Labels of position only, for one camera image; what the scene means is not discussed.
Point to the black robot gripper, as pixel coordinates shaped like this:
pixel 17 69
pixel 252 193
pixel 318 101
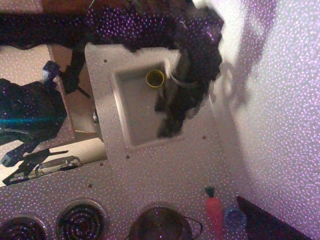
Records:
pixel 183 94

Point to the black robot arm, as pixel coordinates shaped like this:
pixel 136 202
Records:
pixel 195 33

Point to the yellow cup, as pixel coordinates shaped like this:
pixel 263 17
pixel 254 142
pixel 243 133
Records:
pixel 155 78

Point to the grey toy sink basin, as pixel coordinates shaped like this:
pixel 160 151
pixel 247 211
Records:
pixel 135 101

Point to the orange toy carrot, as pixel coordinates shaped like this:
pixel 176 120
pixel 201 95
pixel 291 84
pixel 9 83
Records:
pixel 214 212

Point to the dark cooking pot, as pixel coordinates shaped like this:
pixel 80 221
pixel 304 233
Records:
pixel 164 223

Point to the blue cup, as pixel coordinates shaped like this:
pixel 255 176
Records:
pixel 235 220

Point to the middle black stove burner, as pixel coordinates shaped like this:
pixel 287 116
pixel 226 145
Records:
pixel 83 219

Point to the black stove burner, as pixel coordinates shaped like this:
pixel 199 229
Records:
pixel 23 227
pixel 83 219

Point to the left black stove burner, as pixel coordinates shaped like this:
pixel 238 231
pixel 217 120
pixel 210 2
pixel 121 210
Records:
pixel 23 227

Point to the black camera tripod equipment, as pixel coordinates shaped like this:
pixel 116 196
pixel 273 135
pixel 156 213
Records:
pixel 34 113

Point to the silver cabinet handle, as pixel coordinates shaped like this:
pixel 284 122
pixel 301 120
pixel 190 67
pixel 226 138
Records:
pixel 58 164

